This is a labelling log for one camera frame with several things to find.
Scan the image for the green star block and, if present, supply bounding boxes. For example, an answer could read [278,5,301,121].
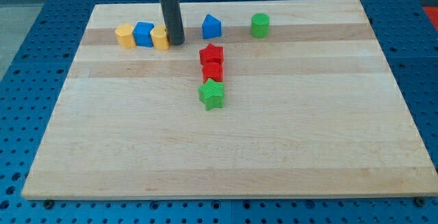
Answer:
[198,78,224,110]

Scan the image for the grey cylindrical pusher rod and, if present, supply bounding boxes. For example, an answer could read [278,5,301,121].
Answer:
[159,0,185,46]

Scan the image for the wooden board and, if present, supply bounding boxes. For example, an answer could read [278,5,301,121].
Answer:
[22,0,437,200]

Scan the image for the blue cube block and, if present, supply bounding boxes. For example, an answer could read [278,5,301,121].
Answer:
[133,22,154,47]

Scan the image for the red star block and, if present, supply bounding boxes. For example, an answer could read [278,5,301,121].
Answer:
[199,43,224,66]

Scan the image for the blue triangle block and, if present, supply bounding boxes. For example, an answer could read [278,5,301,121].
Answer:
[202,14,222,39]

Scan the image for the yellow hexagon block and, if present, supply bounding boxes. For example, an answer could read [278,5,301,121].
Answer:
[114,23,136,49]

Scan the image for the yellow heart block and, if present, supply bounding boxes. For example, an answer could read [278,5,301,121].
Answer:
[150,25,170,51]

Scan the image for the red cylinder block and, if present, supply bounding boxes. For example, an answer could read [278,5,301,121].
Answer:
[202,62,223,84]

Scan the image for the green cylinder block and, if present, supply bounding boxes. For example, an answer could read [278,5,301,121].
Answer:
[250,13,270,38]

